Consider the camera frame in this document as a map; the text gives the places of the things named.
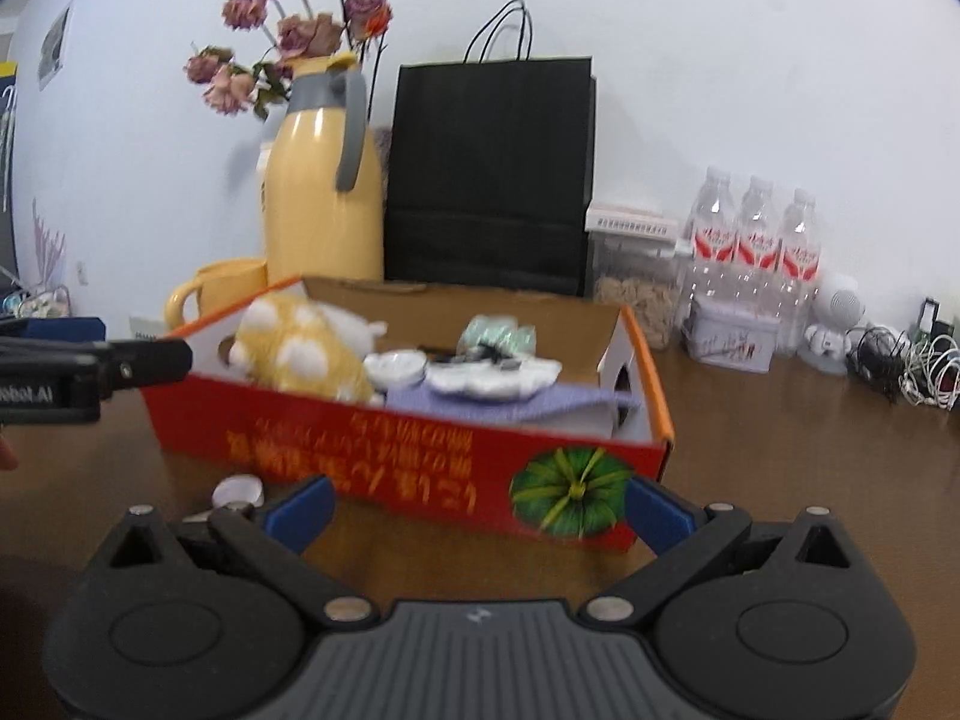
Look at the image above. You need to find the white cloth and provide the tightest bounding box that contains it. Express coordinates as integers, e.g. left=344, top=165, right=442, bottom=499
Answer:
left=425, top=358, right=563, bottom=401

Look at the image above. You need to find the wall poster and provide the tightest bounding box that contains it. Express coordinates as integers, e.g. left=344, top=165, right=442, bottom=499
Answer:
left=37, top=5, right=73, bottom=89

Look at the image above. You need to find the white robot figurine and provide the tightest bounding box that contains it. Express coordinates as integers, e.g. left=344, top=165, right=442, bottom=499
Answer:
left=799, top=273, right=866, bottom=377

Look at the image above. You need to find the black tangled cable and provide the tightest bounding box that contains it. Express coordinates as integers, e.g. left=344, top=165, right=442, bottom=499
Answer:
left=844, top=325, right=921, bottom=407

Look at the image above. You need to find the yellow mug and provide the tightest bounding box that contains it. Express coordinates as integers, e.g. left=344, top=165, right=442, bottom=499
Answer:
left=164, top=257, right=267, bottom=330

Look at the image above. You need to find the yellow thermos jug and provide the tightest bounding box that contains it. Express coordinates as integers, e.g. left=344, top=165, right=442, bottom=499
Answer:
left=262, top=52, right=384, bottom=283

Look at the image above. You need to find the water bottle middle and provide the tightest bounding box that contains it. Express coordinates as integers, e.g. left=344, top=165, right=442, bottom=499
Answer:
left=734, top=176, right=781, bottom=312

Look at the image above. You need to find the white round lid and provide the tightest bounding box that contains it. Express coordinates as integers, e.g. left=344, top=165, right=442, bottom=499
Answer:
left=212, top=475, right=265, bottom=509

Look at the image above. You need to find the yellow white plush toy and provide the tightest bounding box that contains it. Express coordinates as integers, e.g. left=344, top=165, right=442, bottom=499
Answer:
left=224, top=293, right=387, bottom=405

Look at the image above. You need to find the wall socket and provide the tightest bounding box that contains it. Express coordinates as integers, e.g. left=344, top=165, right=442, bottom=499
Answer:
left=128, top=314, right=167, bottom=340

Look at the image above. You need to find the white box behind jug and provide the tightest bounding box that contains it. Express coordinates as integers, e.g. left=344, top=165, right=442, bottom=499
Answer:
left=256, top=142, right=274, bottom=237

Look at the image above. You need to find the clear food container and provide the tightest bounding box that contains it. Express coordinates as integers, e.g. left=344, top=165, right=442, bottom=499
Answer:
left=584, top=202, right=680, bottom=349

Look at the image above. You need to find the black cable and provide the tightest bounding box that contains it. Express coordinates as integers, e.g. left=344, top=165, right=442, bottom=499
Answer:
left=426, top=341, right=527, bottom=373
left=844, top=325, right=921, bottom=407

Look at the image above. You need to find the red cardboard box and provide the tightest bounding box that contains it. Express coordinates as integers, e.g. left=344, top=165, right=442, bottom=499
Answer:
left=143, top=277, right=675, bottom=551

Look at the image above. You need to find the white tangled cable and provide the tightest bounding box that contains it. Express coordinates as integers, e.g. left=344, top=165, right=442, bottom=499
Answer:
left=895, top=331, right=960, bottom=415

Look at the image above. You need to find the beige clear plastic piece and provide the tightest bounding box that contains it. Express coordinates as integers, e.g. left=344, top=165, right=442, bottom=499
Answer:
left=179, top=511, right=212, bottom=528

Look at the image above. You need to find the black paper bag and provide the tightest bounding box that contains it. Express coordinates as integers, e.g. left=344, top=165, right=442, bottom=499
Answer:
left=384, top=0, right=596, bottom=296

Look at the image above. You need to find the water bottle right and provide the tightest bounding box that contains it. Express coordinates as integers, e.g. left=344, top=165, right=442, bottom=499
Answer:
left=776, top=188, right=822, bottom=356

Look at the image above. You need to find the green iridescent plastic bag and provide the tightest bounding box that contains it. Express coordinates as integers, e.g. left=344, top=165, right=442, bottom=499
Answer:
left=457, top=314, right=537, bottom=356

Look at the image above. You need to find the water bottle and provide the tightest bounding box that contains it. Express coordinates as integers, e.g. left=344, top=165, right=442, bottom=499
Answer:
left=675, top=167, right=737, bottom=328
left=734, top=176, right=781, bottom=312
left=776, top=188, right=822, bottom=356

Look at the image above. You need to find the white tin box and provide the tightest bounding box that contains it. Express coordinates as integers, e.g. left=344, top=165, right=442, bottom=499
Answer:
left=682, top=296, right=779, bottom=374

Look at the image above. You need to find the dried pink flower bouquet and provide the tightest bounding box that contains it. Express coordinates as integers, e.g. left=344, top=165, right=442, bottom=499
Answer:
left=184, top=0, right=394, bottom=121

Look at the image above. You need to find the purple knitted cloth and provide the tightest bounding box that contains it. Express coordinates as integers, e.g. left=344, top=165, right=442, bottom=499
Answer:
left=386, top=383, right=644, bottom=424

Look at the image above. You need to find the water bottle left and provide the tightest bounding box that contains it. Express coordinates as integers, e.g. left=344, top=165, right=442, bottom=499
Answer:
left=675, top=167, right=737, bottom=328

